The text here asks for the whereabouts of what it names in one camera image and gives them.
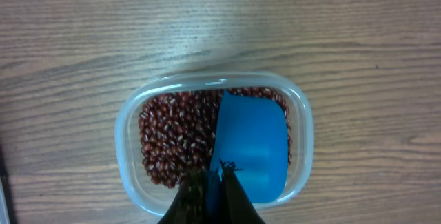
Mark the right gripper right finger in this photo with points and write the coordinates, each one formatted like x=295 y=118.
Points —
x=235 y=206

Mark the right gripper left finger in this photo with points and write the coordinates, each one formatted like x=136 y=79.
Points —
x=189 y=205

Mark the blue plastic measuring scoop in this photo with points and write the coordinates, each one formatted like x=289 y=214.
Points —
x=252 y=133

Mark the clear plastic container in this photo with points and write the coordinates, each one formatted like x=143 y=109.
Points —
x=156 y=198

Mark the red beans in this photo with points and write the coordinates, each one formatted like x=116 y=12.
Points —
x=178 y=131

